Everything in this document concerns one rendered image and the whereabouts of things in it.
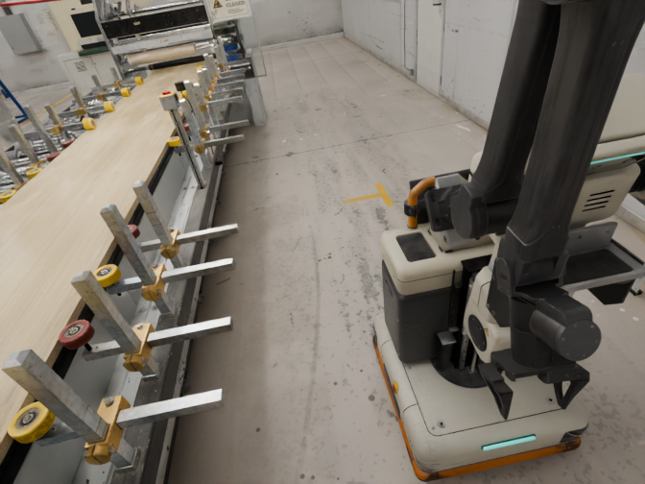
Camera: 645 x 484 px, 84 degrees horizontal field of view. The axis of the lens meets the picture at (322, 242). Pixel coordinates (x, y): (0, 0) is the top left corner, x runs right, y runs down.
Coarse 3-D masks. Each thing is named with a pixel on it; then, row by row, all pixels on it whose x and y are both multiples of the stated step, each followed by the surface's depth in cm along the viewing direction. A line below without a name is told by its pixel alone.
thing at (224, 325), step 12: (204, 324) 106; (216, 324) 106; (228, 324) 105; (156, 336) 105; (168, 336) 105; (180, 336) 105; (192, 336) 106; (84, 348) 106; (96, 348) 104; (108, 348) 104; (120, 348) 104
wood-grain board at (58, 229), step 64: (192, 64) 433; (128, 128) 254; (64, 192) 179; (128, 192) 168; (0, 256) 138; (64, 256) 132; (0, 320) 108; (64, 320) 104; (0, 384) 89; (0, 448) 76
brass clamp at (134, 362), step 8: (136, 328) 107; (144, 328) 107; (152, 328) 109; (144, 336) 105; (144, 344) 103; (136, 352) 100; (144, 352) 102; (128, 360) 98; (136, 360) 99; (144, 360) 100; (128, 368) 100; (136, 368) 100
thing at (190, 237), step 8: (192, 232) 146; (200, 232) 145; (208, 232) 144; (216, 232) 145; (224, 232) 145; (232, 232) 146; (152, 240) 146; (184, 240) 145; (192, 240) 145; (200, 240) 146; (144, 248) 144; (152, 248) 144
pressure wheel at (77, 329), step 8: (80, 320) 103; (64, 328) 101; (72, 328) 100; (80, 328) 100; (88, 328) 100; (64, 336) 98; (72, 336) 98; (80, 336) 98; (88, 336) 100; (64, 344) 97; (72, 344) 97; (80, 344) 98; (88, 344) 104
